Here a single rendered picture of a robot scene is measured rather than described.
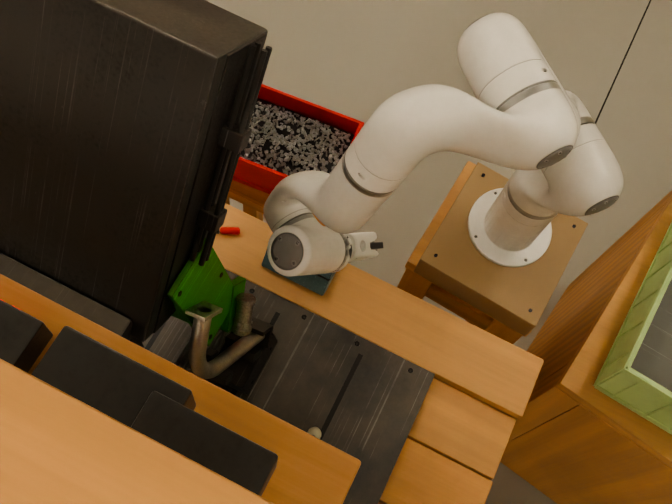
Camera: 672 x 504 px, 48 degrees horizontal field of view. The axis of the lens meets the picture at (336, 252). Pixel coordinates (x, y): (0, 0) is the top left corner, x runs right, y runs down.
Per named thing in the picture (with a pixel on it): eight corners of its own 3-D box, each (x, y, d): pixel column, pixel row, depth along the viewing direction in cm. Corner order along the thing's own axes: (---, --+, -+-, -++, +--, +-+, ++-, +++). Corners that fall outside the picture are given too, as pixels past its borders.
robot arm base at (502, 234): (486, 176, 174) (510, 136, 157) (562, 211, 173) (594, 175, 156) (454, 244, 168) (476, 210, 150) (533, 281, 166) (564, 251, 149)
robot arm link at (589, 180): (548, 158, 156) (594, 94, 134) (591, 236, 151) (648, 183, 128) (497, 176, 154) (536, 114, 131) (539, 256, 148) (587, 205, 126)
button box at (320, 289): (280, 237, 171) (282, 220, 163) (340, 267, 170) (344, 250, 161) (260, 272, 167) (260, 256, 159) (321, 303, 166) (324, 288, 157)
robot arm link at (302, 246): (293, 239, 137) (318, 282, 135) (253, 239, 125) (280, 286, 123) (328, 213, 134) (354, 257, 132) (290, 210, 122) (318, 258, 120)
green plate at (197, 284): (203, 280, 146) (168, 223, 128) (240, 295, 143) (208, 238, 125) (172, 331, 141) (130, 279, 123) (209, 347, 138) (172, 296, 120)
